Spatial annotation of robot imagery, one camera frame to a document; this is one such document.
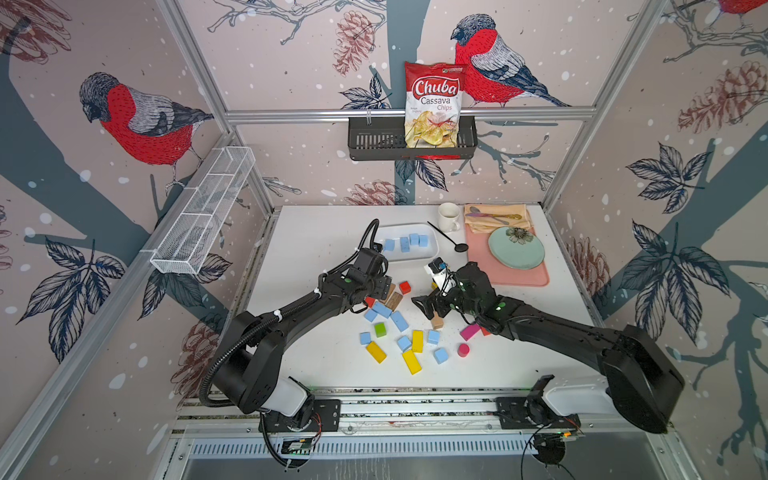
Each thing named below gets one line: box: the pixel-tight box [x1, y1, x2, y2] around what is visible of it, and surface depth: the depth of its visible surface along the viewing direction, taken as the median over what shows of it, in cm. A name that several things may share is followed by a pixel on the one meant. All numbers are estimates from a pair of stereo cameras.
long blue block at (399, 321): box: [390, 310, 409, 332], surface depth 92 cm
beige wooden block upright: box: [431, 311, 444, 330], surface depth 90 cm
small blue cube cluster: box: [372, 301, 393, 319], surface depth 94 cm
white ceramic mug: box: [438, 202, 461, 232], surface depth 112 cm
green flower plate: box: [488, 226, 545, 270], surface depth 109 cm
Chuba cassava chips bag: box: [404, 61, 465, 149], surface depth 87 cm
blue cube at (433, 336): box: [427, 330, 441, 345], surface depth 89 cm
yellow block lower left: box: [366, 341, 387, 364], surface depth 86 cm
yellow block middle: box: [411, 330, 425, 353], surface depth 87 cm
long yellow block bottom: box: [402, 350, 423, 376], surface depth 85 cm
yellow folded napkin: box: [464, 204, 532, 234], surface depth 120 cm
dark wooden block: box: [385, 292, 403, 312], surface depth 96 cm
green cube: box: [374, 322, 387, 338], surface depth 90 cm
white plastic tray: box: [377, 223, 440, 263], surface depth 110 cm
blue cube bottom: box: [433, 347, 449, 365], surface depth 85 cm
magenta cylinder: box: [457, 343, 471, 358], surface depth 85 cm
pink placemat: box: [465, 224, 550, 286], surface depth 104 cm
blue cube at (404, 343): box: [397, 335, 412, 352], surface depth 87 cm
